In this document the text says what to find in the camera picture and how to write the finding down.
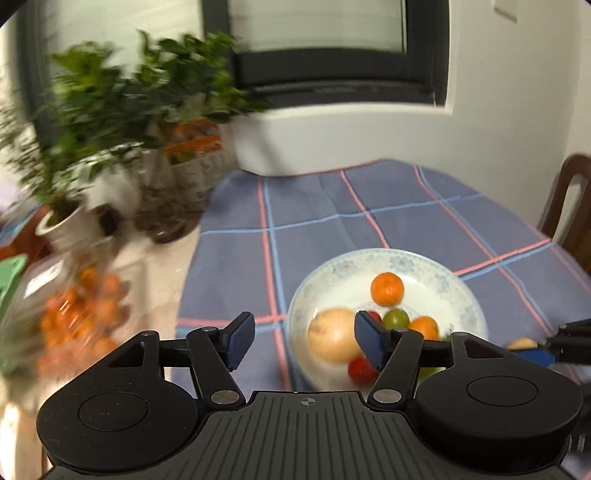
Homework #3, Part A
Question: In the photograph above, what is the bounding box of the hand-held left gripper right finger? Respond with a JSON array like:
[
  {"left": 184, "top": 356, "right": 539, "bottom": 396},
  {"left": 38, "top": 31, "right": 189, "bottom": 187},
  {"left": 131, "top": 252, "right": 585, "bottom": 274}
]
[{"left": 354, "top": 311, "right": 522, "bottom": 411}]

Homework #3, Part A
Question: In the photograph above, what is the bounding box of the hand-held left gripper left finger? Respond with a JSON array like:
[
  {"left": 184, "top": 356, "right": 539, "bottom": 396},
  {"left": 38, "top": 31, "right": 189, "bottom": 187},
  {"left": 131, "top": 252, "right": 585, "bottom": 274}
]
[{"left": 107, "top": 311, "right": 256, "bottom": 411}]

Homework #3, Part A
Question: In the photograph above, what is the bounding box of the cluster of green tomatoes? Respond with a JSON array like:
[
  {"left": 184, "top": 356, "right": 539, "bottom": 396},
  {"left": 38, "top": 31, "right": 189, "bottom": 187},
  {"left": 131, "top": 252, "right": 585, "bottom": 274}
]
[{"left": 383, "top": 308, "right": 451, "bottom": 377}]

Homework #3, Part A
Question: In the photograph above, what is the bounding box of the yellow round melon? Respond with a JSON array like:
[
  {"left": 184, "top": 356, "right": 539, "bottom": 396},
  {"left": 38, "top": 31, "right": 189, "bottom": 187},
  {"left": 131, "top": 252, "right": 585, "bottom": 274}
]
[{"left": 308, "top": 308, "right": 363, "bottom": 363}]

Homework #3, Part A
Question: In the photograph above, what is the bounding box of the pale blue patterned plate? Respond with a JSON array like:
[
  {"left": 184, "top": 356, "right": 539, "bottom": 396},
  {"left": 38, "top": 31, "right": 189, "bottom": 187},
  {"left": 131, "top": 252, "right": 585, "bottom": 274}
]
[{"left": 286, "top": 248, "right": 489, "bottom": 393}]

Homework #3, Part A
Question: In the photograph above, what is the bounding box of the brown wooden chair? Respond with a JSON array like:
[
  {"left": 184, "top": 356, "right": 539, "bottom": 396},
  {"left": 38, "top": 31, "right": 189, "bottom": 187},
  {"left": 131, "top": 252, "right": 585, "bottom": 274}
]
[{"left": 538, "top": 154, "right": 591, "bottom": 273}]

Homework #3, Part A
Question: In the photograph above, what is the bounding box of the pile of kumquats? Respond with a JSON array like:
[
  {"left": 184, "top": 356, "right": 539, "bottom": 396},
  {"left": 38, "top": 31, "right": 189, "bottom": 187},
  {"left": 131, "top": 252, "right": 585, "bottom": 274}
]
[{"left": 37, "top": 268, "right": 130, "bottom": 374}]

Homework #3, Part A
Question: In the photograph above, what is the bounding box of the blue checked cloth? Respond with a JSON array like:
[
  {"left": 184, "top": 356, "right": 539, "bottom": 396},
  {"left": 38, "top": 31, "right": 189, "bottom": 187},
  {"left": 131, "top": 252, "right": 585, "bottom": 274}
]
[{"left": 175, "top": 159, "right": 591, "bottom": 402}]

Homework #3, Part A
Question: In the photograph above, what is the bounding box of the plant in glass vase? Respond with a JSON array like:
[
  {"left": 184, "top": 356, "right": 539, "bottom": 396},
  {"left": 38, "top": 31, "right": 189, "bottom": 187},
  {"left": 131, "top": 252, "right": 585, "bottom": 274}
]
[{"left": 108, "top": 30, "right": 269, "bottom": 244}]

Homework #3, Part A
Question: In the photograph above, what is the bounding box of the printed paper carton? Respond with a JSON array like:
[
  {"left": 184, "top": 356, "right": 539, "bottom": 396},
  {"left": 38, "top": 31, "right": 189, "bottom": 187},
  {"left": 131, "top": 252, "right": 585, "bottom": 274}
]
[{"left": 166, "top": 117, "right": 237, "bottom": 213}]

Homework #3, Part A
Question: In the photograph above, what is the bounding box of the dark brown jar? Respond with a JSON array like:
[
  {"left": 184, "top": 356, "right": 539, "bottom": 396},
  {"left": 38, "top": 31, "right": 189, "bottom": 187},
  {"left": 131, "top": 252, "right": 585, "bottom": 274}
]
[{"left": 97, "top": 203, "right": 124, "bottom": 237}]

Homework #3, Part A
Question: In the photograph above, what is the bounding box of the white vase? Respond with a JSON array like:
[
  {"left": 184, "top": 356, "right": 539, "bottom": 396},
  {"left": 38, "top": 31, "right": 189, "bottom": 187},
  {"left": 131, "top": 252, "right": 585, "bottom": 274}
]
[{"left": 88, "top": 164, "right": 141, "bottom": 215}]

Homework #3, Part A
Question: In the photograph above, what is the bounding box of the clear plastic box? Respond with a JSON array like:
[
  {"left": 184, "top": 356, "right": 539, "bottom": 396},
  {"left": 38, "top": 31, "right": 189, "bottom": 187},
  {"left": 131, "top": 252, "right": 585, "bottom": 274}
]
[{"left": 21, "top": 251, "right": 137, "bottom": 384}]

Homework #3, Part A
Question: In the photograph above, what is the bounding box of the potted plant white pot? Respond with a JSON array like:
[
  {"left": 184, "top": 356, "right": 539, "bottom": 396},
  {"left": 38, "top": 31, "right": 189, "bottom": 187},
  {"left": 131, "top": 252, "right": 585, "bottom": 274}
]
[{"left": 0, "top": 41, "right": 139, "bottom": 254}]

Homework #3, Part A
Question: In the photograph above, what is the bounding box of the terracotta pot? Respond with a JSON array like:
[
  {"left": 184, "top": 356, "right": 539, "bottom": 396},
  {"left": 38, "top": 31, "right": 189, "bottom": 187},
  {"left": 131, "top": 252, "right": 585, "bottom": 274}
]
[{"left": 0, "top": 205, "right": 54, "bottom": 261}]

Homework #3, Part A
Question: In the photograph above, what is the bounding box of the dark window frame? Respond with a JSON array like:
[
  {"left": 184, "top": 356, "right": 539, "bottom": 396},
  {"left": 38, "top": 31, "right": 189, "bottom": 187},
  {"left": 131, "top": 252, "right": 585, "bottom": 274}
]
[{"left": 203, "top": 0, "right": 451, "bottom": 108}]

